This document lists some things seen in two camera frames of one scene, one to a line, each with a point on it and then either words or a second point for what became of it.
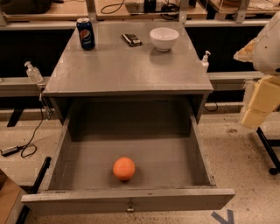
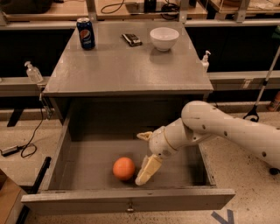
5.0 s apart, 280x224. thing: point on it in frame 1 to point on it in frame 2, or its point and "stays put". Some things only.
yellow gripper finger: (246, 53) to (144, 136)
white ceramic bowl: (164, 38) stays put
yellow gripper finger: (266, 97) to (150, 164)
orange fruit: (123, 168) stays put
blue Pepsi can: (86, 33) stays put
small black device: (132, 40) stays put
